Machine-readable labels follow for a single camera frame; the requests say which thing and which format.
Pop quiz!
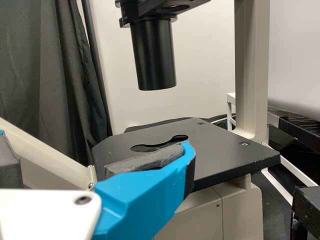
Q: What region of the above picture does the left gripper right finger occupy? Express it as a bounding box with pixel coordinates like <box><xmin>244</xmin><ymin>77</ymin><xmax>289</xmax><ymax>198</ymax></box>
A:
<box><xmin>92</xmin><ymin>140</ymin><xmax>197</xmax><ymax>240</ymax></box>

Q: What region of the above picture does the white box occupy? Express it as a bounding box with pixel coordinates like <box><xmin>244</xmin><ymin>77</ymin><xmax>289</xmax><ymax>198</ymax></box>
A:
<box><xmin>267</xmin><ymin>0</ymin><xmax>320</xmax><ymax>116</ymax></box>

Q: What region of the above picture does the cream microscope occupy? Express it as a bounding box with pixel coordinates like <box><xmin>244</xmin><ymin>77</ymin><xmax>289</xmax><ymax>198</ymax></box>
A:
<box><xmin>0</xmin><ymin>0</ymin><xmax>282</xmax><ymax>240</ymax></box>

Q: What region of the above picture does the black platform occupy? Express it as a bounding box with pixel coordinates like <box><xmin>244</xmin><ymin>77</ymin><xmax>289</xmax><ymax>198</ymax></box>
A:
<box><xmin>261</xmin><ymin>153</ymin><xmax>320</xmax><ymax>240</ymax></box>
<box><xmin>267</xmin><ymin>109</ymin><xmax>320</xmax><ymax>145</ymax></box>

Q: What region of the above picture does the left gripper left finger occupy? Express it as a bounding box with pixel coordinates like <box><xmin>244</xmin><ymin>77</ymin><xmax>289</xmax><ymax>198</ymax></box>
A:
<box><xmin>0</xmin><ymin>128</ymin><xmax>22</xmax><ymax>190</ymax></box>

